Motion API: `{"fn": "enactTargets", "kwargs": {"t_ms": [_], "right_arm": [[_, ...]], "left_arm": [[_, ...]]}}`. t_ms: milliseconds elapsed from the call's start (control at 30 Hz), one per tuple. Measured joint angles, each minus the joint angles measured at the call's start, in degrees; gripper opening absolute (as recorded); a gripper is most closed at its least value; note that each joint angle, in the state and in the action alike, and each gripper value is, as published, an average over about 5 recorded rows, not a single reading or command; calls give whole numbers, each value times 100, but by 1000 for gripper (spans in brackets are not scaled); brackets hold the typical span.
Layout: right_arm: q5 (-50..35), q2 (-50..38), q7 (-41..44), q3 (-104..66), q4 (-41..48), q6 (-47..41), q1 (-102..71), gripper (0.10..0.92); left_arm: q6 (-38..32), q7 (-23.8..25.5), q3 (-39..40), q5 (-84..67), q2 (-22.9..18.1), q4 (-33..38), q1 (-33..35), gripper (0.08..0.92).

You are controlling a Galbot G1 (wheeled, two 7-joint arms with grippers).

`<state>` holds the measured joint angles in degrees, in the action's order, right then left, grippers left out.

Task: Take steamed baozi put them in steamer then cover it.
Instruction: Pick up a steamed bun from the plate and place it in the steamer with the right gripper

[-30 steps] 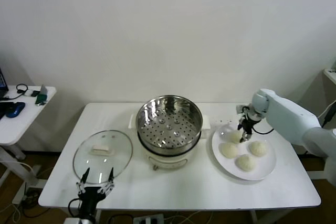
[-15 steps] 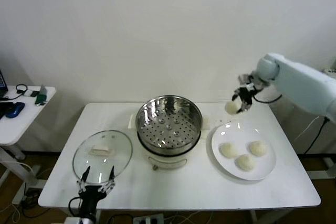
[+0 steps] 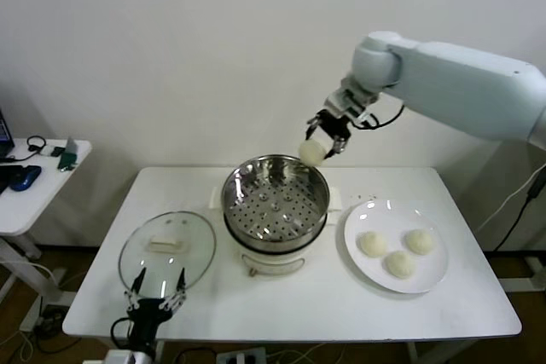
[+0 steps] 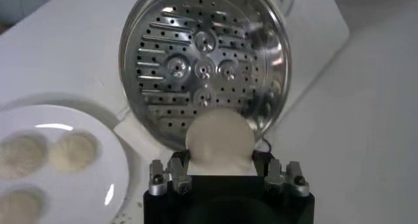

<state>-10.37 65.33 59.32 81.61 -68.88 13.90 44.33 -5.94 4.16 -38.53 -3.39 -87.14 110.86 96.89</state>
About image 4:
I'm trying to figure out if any white electric cooking pot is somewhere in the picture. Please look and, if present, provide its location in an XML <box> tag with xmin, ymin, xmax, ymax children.
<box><xmin>112</xmin><ymin>109</ymin><xmax>187</xmax><ymax>163</ymax></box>

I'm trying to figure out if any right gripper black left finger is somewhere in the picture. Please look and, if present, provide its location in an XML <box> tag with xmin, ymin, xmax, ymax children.
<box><xmin>148</xmin><ymin>150</ymin><xmax>193</xmax><ymax>197</ymax></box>

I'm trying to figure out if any black pot power cord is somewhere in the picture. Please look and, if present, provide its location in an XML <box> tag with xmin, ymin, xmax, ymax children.
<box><xmin>257</xmin><ymin>136</ymin><xmax>274</xmax><ymax>154</ymax></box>

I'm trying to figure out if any white steamed baozi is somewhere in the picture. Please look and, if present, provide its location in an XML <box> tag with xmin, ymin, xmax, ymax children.
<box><xmin>48</xmin><ymin>131</ymin><xmax>100</xmax><ymax>173</ymax></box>
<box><xmin>0</xmin><ymin>185</ymin><xmax>45</xmax><ymax>224</ymax></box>
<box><xmin>185</xmin><ymin>108</ymin><xmax>259</xmax><ymax>176</ymax></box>
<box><xmin>0</xmin><ymin>132</ymin><xmax>48</xmax><ymax>179</ymax></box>

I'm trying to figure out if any large white plate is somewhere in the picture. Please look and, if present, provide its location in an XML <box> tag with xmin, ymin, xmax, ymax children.
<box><xmin>0</xmin><ymin>104</ymin><xmax>131</xmax><ymax>224</ymax></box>

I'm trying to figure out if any perforated steel steamer basket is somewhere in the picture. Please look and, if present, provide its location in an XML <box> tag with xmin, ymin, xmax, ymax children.
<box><xmin>118</xmin><ymin>0</ymin><xmax>293</xmax><ymax>152</ymax></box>

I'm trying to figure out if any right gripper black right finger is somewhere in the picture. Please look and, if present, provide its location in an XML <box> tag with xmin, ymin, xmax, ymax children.
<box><xmin>251</xmin><ymin>149</ymin><xmax>310</xmax><ymax>199</ymax></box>

